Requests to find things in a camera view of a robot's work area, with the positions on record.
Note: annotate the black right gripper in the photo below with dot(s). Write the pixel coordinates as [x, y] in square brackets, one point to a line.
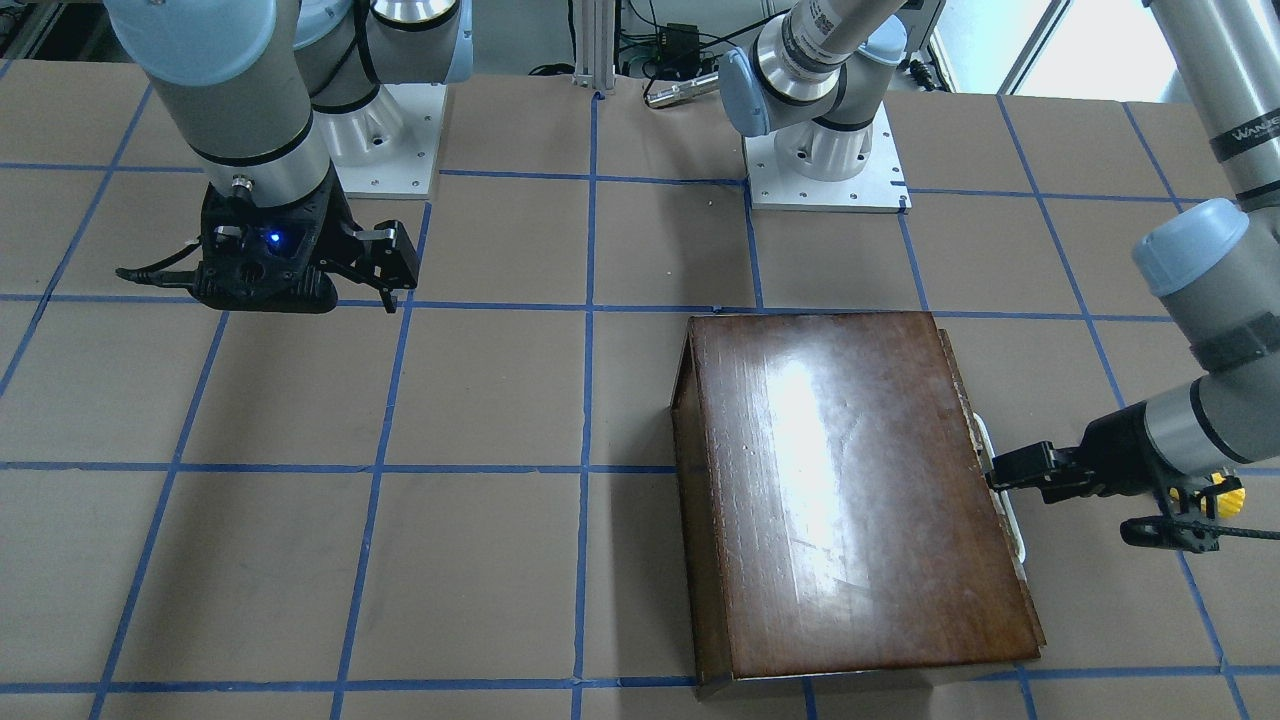
[341, 240]

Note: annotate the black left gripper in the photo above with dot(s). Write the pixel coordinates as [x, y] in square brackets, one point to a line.
[1117, 447]

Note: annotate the yellow toy corn cob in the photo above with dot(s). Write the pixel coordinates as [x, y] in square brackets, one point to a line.
[1218, 496]

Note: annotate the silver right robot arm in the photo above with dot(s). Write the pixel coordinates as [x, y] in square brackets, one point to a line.
[288, 105]

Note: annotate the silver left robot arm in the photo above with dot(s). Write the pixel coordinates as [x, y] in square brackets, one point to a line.
[1214, 267]

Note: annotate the dark brown wooden cabinet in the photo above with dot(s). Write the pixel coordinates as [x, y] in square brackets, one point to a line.
[836, 519]

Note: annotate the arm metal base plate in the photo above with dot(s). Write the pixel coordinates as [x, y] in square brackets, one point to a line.
[815, 168]
[390, 148]

